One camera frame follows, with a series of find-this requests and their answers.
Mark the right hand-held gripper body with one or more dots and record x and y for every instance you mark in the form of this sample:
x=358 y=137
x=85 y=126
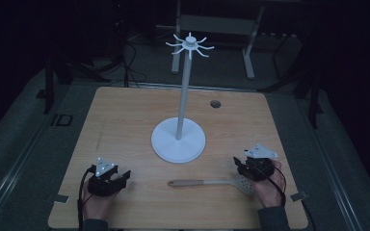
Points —
x=259 y=166

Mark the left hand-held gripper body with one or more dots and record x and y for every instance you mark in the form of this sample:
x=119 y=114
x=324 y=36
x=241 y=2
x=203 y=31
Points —
x=104 y=186

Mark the white hook rack stand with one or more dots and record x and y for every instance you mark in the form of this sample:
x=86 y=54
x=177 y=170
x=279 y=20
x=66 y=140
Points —
x=178 y=144

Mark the person's left hand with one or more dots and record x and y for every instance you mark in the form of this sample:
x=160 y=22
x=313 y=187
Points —
x=98 y=207

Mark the person's right hand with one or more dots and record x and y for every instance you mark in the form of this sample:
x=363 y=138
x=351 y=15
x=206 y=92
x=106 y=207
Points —
x=268 y=192

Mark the grey tape piece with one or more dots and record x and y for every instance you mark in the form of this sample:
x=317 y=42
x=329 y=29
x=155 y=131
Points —
x=298 y=196
x=61 y=199

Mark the round dark desk grommet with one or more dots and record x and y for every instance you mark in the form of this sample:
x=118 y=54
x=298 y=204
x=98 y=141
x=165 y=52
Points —
x=215 y=104

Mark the black metal stand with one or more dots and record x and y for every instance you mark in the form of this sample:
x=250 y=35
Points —
x=48 y=86
x=313 y=96

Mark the grey metal table frame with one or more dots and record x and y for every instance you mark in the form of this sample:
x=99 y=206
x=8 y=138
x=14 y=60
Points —
x=218 y=25

